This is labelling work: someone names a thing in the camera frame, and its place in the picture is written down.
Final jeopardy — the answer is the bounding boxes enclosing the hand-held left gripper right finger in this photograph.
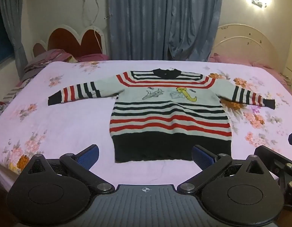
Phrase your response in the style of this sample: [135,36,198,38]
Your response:
[178,145,270,193]

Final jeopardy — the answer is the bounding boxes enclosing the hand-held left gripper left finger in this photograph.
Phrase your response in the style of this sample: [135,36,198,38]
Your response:
[22,144,115,193]

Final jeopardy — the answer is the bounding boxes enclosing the striped knit sweater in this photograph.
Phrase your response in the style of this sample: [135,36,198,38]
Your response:
[48,68,276,163]

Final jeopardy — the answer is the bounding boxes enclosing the floral pink bed sheet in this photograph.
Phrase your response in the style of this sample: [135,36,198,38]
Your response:
[0,60,292,187]

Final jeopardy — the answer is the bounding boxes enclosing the pink pillow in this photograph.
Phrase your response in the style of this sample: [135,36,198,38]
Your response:
[76,53,110,63]
[207,52,291,86]

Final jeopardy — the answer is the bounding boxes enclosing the cream round headboard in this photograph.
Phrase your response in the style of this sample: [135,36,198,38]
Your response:
[211,24,282,75]

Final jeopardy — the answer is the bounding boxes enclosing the crumpled pink blanket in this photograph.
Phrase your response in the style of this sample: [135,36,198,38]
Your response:
[23,48,78,76]

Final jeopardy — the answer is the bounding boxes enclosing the red heart-shaped headboard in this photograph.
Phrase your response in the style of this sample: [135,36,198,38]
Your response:
[32,24,108,59]

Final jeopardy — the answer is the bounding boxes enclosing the window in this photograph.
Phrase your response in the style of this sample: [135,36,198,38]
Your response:
[0,7,16,69]

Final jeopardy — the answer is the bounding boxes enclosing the blue-grey side curtain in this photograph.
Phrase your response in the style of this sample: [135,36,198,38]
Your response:
[0,0,28,81]

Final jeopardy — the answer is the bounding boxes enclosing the white cable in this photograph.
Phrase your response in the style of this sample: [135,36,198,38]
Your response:
[82,0,104,54]

